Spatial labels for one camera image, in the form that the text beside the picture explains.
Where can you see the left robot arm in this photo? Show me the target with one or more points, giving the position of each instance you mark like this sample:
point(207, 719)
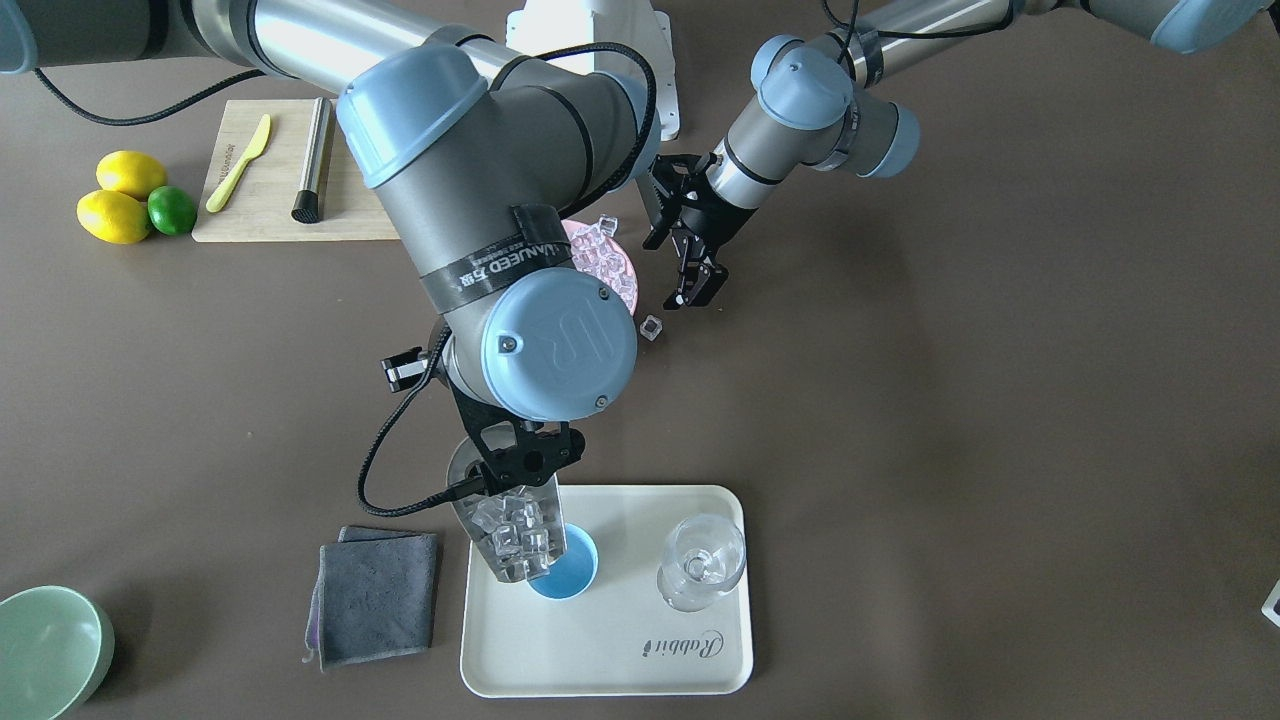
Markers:
point(811, 108)

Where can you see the green lime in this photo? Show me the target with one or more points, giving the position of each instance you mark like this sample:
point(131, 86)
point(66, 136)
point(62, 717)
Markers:
point(171, 210)

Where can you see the pile of clear ice cubes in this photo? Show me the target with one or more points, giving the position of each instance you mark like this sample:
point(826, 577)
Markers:
point(605, 250)

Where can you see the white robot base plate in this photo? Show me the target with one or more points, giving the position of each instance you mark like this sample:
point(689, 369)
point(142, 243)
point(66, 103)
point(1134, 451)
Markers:
point(538, 27)

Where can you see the yellow plastic knife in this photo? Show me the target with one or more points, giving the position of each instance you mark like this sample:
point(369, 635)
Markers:
point(254, 149)

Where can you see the light blue cup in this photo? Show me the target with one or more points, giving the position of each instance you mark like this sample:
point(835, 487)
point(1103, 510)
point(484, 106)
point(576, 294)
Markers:
point(574, 571)

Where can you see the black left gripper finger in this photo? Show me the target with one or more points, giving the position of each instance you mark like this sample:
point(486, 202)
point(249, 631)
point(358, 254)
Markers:
point(688, 284)
point(709, 278)

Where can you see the bamboo cutting board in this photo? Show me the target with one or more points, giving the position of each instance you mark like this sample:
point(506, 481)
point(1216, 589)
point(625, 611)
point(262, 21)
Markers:
point(260, 208)

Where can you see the green ceramic bowl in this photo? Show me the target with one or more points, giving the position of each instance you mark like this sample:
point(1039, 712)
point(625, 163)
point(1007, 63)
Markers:
point(56, 648)

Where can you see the cream rabbit tray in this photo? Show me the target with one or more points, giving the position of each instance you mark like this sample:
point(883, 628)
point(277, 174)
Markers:
point(618, 637)

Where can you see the stainless steel ice scoop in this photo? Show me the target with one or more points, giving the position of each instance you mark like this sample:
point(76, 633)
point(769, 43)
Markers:
point(549, 497)

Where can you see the clear wine glass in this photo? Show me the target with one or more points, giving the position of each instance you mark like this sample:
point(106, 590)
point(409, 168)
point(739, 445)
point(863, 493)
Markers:
point(703, 560)

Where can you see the pink bowl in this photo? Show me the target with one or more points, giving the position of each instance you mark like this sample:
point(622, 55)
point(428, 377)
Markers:
point(615, 265)

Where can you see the grey folded cloth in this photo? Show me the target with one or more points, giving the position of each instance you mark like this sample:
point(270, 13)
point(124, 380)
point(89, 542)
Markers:
point(374, 596)

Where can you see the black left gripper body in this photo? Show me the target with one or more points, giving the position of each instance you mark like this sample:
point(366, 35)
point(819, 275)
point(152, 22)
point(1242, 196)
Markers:
point(712, 221)

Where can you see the steel muddler with black tip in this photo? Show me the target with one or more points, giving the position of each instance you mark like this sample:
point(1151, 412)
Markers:
point(306, 207)

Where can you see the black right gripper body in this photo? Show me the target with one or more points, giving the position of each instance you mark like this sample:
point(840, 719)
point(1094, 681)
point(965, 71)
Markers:
point(401, 369)

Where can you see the stray ice cube on table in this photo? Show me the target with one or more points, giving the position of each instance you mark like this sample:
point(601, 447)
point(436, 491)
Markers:
point(650, 327)

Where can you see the whole yellow lemon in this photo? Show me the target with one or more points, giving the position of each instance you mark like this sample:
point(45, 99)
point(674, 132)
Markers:
point(133, 173)
point(113, 217)

